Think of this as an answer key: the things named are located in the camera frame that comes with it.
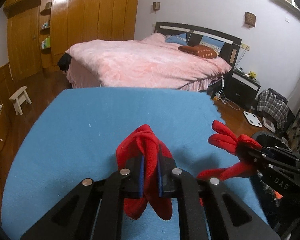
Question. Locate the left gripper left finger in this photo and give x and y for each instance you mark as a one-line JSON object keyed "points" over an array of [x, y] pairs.
{"points": [[141, 176]]}

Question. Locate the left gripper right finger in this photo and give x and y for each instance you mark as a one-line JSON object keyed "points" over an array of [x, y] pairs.
{"points": [[159, 169]]}

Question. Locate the red fleece cloth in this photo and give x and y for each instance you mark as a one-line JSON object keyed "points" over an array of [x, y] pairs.
{"points": [[144, 142]]}

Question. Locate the black trash bin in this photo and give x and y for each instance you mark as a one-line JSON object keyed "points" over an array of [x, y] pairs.
{"points": [[267, 139]]}

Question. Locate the white bathroom scale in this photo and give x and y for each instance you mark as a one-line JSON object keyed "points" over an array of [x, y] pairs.
{"points": [[252, 119]]}

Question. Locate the plaid shirt on chair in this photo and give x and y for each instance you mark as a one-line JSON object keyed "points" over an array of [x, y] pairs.
{"points": [[274, 105]]}

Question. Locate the blue table mat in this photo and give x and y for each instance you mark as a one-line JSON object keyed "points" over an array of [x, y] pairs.
{"points": [[76, 137]]}

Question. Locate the black bedside table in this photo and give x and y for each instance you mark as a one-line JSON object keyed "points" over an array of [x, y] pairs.
{"points": [[241, 89]]}

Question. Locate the yellow plush toy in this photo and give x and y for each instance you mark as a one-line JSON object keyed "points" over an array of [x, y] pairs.
{"points": [[252, 75]]}

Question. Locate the bed with pink blanket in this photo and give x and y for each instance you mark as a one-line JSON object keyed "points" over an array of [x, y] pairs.
{"points": [[151, 62]]}

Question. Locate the black cloth at bed foot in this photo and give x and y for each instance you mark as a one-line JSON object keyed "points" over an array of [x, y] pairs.
{"points": [[64, 62]]}

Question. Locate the brown dotted pillow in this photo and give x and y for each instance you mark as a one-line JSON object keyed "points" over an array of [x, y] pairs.
{"points": [[200, 51]]}

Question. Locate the left blue pillow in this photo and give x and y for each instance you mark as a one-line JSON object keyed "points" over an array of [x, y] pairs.
{"points": [[180, 39]]}

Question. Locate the blue pillow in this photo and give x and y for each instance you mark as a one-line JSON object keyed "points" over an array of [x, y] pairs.
{"points": [[180, 39], [212, 43]]}

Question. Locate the small white wooden stool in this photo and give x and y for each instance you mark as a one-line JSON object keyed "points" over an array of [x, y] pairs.
{"points": [[18, 98]]}

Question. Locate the right blue pillow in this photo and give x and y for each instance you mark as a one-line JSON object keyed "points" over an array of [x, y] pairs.
{"points": [[212, 43]]}

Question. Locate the long wooden sideboard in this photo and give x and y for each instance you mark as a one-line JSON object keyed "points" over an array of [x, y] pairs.
{"points": [[7, 88]]}

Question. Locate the wooden wardrobe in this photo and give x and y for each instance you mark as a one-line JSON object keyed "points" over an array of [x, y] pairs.
{"points": [[40, 31]]}

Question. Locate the right brown wall lamp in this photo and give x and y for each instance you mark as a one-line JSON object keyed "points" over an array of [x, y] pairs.
{"points": [[249, 20]]}

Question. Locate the brown wall lamp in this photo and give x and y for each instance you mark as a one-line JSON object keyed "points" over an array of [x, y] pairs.
{"points": [[249, 20], [156, 6]]}

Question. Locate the left brown wall lamp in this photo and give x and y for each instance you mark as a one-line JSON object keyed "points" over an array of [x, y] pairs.
{"points": [[156, 6]]}

